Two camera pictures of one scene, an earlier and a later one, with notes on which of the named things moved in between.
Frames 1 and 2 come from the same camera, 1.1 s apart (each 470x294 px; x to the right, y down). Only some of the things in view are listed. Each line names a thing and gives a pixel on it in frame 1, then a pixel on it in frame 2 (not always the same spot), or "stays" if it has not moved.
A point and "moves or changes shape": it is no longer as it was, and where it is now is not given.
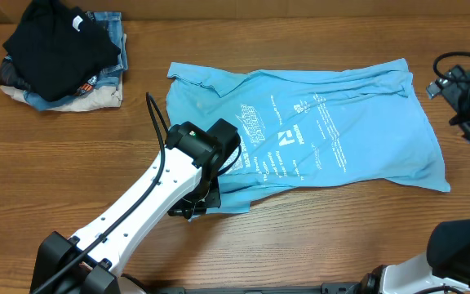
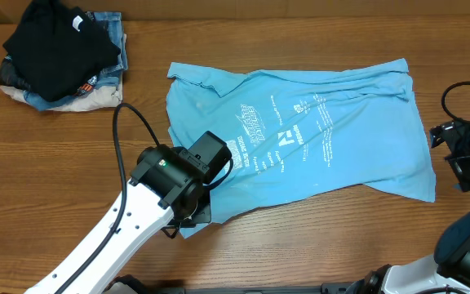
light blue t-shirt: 340,126 moves or changes shape
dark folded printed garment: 8,75 stays
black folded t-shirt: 57,49 stays
